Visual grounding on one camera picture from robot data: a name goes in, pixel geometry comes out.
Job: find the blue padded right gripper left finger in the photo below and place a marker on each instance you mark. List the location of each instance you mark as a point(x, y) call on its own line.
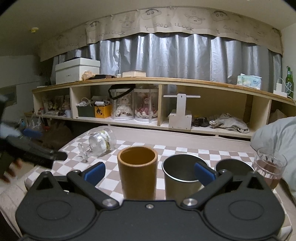
point(84, 183)

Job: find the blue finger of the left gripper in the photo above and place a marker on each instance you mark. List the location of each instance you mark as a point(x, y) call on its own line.
point(32, 133)

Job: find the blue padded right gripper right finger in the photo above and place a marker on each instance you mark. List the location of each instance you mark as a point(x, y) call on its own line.
point(214, 183)

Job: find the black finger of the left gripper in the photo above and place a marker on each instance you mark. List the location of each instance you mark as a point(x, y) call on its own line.
point(30, 152)

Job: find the clear stemmed glass cup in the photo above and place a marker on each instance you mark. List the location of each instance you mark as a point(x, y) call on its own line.
point(99, 143)

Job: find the small steel cup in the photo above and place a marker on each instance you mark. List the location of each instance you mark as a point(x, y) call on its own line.
point(235, 166)

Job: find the large steel cup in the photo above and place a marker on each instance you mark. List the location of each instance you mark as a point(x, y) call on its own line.
point(180, 180)

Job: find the small white cup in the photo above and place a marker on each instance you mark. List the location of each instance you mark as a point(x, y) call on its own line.
point(68, 113)

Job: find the brown bamboo cup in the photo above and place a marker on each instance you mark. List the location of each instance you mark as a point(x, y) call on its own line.
point(138, 172)

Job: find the clear plastic bag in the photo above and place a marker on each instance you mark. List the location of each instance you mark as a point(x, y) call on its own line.
point(35, 123)

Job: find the checkered table cloth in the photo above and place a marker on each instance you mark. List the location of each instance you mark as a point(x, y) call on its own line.
point(226, 208)

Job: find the clear glass with brown drink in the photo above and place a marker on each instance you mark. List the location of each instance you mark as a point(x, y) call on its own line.
point(270, 164)

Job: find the crumpled grey clothes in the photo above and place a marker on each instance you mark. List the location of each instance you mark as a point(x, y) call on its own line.
point(228, 122)

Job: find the dark green box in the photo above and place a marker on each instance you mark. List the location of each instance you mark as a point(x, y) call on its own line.
point(86, 111)

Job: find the yellow box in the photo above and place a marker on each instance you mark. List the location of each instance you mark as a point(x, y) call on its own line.
point(103, 111)

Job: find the white wooden stand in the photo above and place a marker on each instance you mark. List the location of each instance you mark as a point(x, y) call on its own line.
point(180, 118)

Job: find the wooden shelf unit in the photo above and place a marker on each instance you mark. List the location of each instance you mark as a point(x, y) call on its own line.
point(205, 98)

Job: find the white storage box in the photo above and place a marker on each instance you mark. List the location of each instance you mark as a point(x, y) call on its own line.
point(72, 70)

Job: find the doll in clear case left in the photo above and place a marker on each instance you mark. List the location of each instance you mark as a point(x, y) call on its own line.
point(122, 104)

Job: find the doll in clear case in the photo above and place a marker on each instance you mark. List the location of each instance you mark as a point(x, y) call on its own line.
point(146, 105)
point(122, 104)

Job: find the light grey pillow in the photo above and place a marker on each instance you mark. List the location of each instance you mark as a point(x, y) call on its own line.
point(279, 135)

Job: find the doll in clear case right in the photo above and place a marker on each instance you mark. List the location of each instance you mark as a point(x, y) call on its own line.
point(146, 105)

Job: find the ceiling smoke detector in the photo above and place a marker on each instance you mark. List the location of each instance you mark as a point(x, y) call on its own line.
point(33, 30)

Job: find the tissue pack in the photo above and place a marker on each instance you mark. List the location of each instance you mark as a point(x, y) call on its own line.
point(250, 81)

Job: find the white charger block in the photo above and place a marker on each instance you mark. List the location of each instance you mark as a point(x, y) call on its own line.
point(278, 90)

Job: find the beige flat box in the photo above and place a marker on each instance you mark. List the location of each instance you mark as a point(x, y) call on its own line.
point(134, 73)

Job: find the green glass bottle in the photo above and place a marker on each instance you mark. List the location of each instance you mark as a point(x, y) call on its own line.
point(289, 84)

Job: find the silver grey curtain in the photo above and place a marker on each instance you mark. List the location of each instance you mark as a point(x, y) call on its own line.
point(201, 57)

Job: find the beige printed curtain valance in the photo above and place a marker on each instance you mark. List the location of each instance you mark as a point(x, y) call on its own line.
point(200, 21)

